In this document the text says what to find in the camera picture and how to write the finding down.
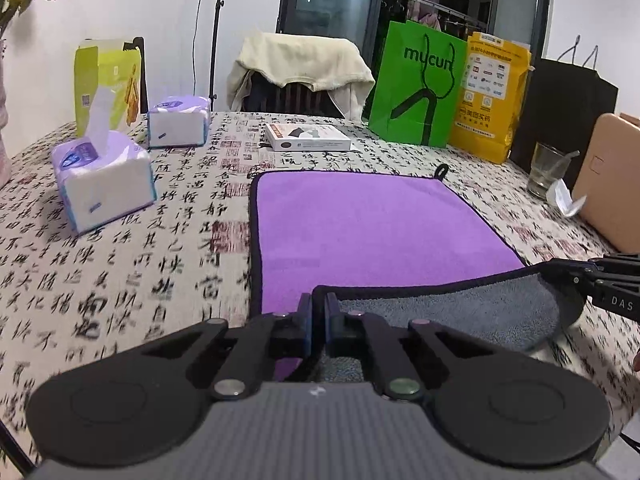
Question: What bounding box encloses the purple grey microfibre towel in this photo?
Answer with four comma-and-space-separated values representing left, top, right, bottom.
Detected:
247, 162, 585, 384

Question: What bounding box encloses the crumpled white paper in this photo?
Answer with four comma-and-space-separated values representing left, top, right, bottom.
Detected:
546, 179, 587, 218

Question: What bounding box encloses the pink hard case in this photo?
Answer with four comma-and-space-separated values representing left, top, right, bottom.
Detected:
573, 113, 640, 252

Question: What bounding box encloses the clear drinking glass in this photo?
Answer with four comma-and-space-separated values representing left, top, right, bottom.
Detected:
526, 142, 580, 198

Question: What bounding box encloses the black paper bag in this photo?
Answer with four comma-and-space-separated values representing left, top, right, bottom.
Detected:
510, 58, 618, 185

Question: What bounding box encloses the near purple tissue pack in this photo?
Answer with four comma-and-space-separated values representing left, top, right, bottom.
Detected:
51, 87, 157, 235

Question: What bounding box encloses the purple tissue pack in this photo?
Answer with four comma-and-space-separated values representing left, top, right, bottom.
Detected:
148, 96, 212, 148
51, 87, 157, 235

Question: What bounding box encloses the yellow paper bag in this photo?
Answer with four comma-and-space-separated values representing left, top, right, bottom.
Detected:
449, 32, 532, 164

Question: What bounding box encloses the green mucun paper bag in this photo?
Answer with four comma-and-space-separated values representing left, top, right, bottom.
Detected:
368, 22, 466, 148

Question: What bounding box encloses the far purple tissue pack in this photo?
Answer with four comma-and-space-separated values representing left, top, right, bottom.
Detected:
148, 96, 212, 148

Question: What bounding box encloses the white flat product box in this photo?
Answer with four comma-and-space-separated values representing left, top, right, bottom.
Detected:
265, 124, 352, 152

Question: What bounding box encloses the dark wooden chair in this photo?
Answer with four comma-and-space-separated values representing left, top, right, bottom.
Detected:
241, 73, 343, 118

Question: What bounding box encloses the yellow-green open carton box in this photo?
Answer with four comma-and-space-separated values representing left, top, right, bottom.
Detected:
74, 40, 143, 136

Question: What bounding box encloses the cream cloth on chair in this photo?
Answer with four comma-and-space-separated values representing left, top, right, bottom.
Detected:
226, 32, 375, 122

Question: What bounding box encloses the dark side chair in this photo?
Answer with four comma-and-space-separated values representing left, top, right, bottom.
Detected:
132, 36, 149, 114

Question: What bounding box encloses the studio light on stand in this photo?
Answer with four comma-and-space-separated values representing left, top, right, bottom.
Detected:
208, 0, 224, 105

